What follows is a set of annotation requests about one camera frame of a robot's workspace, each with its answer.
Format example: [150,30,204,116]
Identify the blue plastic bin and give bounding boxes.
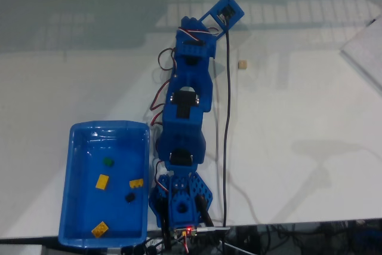
[58,120,151,249]

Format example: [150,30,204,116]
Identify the white panel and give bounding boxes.
[340,13,382,94]

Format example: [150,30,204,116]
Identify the small controller circuit board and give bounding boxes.
[172,226,231,237]

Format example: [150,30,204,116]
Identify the red white black servo wire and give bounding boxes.
[148,47,177,129]
[176,26,221,43]

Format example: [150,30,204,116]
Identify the black camera cable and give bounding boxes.
[221,17,233,228]

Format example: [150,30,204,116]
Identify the blue camera mount frame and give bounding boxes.
[198,0,245,38]

